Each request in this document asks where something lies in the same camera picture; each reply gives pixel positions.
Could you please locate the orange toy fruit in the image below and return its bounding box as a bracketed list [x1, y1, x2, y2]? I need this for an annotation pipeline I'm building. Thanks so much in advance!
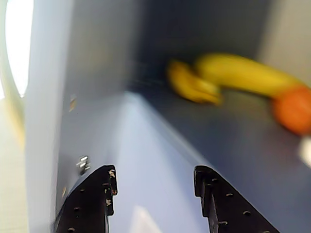
[271, 86, 311, 135]

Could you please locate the metal door hinge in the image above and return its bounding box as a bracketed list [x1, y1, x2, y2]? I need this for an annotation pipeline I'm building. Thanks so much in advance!
[75, 155, 91, 175]

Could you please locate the small yellow toy banana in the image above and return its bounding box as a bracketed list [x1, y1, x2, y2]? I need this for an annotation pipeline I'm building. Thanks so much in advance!
[167, 60, 223, 105]

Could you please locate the blue toy kitchen cabinet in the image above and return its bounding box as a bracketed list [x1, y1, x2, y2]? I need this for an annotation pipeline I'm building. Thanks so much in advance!
[55, 0, 311, 233]

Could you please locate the white object in cabinet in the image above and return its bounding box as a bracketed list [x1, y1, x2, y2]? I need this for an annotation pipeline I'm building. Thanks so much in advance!
[298, 136, 311, 168]

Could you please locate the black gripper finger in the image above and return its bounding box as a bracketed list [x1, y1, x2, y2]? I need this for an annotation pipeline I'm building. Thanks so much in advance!
[53, 165, 118, 233]
[193, 165, 281, 233]

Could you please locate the large yellow toy banana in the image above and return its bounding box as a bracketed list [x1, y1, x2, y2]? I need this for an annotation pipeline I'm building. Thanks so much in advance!
[195, 52, 304, 100]

